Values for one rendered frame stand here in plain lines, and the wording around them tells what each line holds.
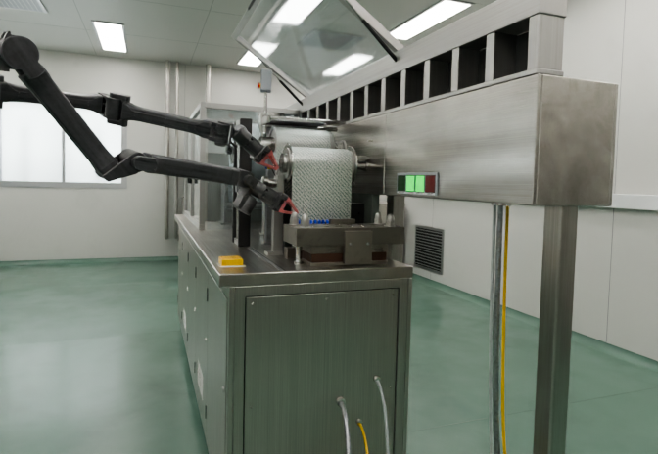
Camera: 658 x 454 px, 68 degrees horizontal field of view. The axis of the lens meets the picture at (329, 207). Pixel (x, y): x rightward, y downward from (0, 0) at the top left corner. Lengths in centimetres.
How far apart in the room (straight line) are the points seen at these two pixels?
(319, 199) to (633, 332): 278
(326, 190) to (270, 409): 78
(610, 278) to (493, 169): 288
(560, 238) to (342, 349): 77
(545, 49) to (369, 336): 102
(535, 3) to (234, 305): 113
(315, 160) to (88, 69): 587
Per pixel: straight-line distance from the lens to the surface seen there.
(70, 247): 740
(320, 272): 157
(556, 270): 138
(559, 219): 136
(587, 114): 132
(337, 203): 184
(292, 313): 157
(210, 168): 161
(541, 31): 127
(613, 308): 412
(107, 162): 147
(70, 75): 745
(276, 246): 186
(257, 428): 168
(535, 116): 121
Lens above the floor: 118
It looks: 3 degrees down
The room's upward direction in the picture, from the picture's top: 1 degrees clockwise
